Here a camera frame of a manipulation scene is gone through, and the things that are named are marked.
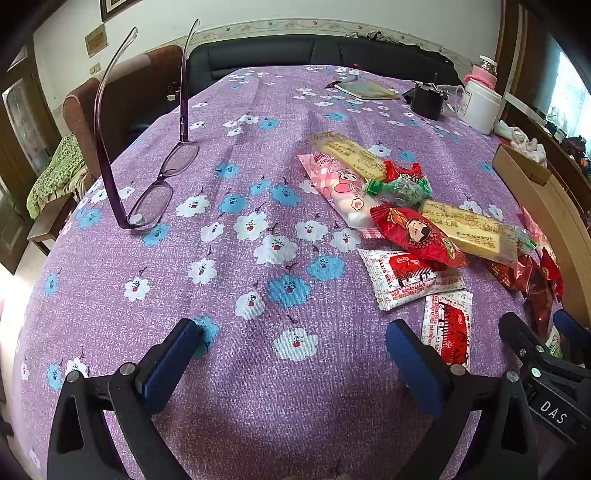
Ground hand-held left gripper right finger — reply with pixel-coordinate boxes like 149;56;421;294
385;318;539;480

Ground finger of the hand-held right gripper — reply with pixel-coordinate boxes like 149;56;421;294
553;308;591;356
499;312;550;370

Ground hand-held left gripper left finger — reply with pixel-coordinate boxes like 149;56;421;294
46;318;204;480

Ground white red snack packet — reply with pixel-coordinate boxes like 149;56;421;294
358;248;466;311
422;292;474;369

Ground cardboard box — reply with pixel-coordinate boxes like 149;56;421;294
492;143;591;324

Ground green twisted candy packet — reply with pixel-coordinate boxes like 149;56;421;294
365;178;434;208

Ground yellow biscuit packet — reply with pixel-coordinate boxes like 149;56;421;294
418;199;536;266
308;131;393;183

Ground purple floral tablecloth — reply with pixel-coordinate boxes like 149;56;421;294
11;65;573;480

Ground red cartoon snack packet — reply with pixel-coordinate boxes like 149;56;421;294
370;205;468;268

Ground black orange gadget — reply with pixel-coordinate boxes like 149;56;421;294
561;136;591;181

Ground wooden stool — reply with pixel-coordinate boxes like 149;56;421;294
28;194;77;254

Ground pink marshmallow packet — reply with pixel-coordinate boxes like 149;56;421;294
296;152;384;238

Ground white crumpled cloth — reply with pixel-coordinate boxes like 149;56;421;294
494;119;548;164

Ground small red candy packet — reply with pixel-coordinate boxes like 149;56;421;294
383;161;423;183

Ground purple eyeglasses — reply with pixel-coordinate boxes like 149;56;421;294
93;19;201;230

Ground green patterned cloth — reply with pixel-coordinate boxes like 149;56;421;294
26;134;86;217

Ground wooden sideboard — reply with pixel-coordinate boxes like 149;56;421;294
501;92;591;213

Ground white jar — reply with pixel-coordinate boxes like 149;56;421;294
462;76;502;134

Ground shiny glass pane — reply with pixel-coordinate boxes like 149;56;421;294
545;46;591;139

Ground clear glass cup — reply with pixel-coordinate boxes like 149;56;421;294
438;84;467;114

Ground black cup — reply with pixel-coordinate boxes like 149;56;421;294
410;80;446;121

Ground pink sleeved bottle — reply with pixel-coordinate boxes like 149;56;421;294
466;55;498;88

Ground brown armchair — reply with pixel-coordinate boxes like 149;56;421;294
62;45;185;176

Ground yellow green notebook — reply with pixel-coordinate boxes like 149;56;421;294
333;80;400;100

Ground wooden glass door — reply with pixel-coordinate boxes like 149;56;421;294
0;41;61;273

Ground black leather sofa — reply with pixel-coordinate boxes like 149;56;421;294
187;34;462;93

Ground framed painting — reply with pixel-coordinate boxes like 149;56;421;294
100;0;139;21

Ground gold wall plaque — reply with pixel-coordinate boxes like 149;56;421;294
85;25;108;58

